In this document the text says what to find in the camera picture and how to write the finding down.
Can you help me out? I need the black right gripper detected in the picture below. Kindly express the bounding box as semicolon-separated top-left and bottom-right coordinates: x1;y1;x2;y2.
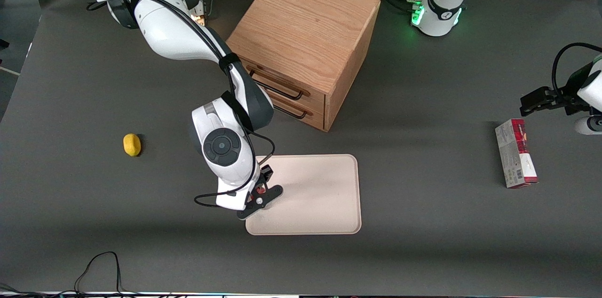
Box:
236;165;284;221

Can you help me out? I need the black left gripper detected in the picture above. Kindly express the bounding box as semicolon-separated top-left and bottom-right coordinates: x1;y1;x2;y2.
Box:
519;64;592;118

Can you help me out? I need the beige plastic tray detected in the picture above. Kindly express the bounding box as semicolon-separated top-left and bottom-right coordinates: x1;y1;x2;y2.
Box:
246;154;362;236

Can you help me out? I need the grey and red carton box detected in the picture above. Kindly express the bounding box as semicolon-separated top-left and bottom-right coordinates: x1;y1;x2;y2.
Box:
495;118;539;189

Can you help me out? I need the wooden lower drawer front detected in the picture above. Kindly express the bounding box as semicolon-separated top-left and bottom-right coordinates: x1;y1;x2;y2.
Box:
272;96;325;131

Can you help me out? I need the wooden drawer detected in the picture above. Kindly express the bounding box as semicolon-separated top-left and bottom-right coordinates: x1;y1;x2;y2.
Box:
272;96;325;131
245;64;326;111

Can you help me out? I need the wooden upper drawer front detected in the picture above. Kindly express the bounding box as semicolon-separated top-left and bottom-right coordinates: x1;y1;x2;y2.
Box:
245;64;326;111

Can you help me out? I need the yellow lemon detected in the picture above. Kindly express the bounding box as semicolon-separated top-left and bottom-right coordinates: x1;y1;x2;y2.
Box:
123;133;142;157

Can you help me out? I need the wooden drawer cabinet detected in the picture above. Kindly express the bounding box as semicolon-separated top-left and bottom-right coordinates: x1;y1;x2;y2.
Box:
225;0;381;133

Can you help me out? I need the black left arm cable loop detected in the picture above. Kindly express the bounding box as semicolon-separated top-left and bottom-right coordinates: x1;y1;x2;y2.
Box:
552;42;602;97

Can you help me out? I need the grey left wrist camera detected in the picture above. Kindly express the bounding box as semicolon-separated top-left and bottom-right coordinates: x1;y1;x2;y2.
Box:
574;116;602;135

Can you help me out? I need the black lower drawer handle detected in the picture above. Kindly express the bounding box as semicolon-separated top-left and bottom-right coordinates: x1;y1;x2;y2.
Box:
273;97;314;120

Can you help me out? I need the black drawer handle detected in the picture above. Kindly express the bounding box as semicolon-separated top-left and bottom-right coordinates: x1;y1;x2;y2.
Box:
273;97;314;120
248;69;311;101

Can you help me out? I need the black upper drawer handle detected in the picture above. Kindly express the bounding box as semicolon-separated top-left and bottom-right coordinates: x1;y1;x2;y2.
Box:
248;69;311;101

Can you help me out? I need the black cable at table edge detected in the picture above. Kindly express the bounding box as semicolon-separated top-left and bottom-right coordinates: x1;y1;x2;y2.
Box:
0;251;189;298

